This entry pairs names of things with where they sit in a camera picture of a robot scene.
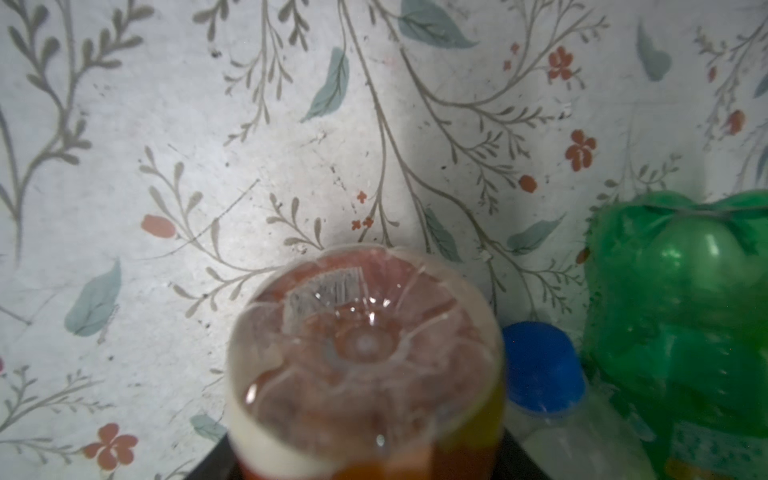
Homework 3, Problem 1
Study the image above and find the brown tea bottle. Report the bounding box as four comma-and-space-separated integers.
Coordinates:
225, 245, 505, 479

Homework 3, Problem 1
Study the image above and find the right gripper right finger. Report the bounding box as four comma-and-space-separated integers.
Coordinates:
494, 430, 550, 480

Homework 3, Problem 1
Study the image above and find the green bottle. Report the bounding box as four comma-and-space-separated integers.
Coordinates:
582, 190, 767, 479

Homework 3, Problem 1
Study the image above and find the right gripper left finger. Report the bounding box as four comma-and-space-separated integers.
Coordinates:
185, 435, 240, 480

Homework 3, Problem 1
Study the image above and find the clear bottle blue label centre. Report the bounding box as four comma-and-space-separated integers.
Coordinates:
502, 321, 656, 479

